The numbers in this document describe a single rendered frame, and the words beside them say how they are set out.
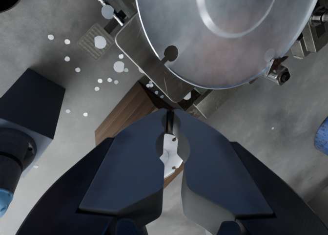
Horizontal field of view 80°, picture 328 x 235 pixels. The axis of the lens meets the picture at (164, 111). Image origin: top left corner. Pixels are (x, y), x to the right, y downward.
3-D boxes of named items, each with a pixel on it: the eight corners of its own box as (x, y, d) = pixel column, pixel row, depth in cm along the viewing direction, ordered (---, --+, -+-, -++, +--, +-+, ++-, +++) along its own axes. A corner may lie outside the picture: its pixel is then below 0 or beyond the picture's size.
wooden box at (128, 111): (141, 156, 136) (156, 197, 108) (94, 131, 116) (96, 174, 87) (180, 113, 131) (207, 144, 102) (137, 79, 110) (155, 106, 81)
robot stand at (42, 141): (46, 115, 103) (23, 179, 66) (8, 97, 93) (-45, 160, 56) (66, 89, 100) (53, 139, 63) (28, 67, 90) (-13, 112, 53)
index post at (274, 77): (247, 73, 44) (283, 89, 36) (241, 64, 42) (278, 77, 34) (256, 64, 43) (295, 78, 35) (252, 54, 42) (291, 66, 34)
